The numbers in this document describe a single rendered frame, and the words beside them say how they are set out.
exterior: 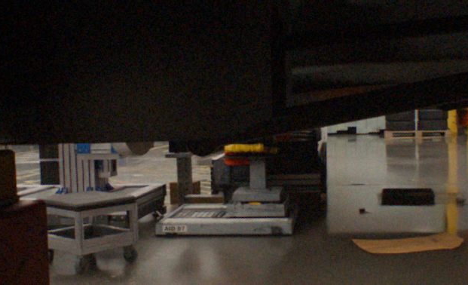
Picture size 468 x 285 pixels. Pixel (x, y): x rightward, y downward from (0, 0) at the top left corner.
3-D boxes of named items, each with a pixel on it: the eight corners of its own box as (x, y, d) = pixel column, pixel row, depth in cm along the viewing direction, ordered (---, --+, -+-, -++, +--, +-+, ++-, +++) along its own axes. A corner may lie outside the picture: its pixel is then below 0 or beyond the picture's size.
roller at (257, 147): (267, 151, 409) (267, 142, 408) (221, 153, 413) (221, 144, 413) (267, 151, 414) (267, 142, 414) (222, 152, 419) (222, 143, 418)
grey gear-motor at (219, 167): (273, 206, 447) (271, 155, 445) (213, 206, 453) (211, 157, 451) (275, 202, 465) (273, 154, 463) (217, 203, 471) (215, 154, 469)
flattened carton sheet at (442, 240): (472, 247, 337) (472, 241, 337) (372, 255, 328) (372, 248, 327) (444, 236, 366) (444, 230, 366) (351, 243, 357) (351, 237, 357)
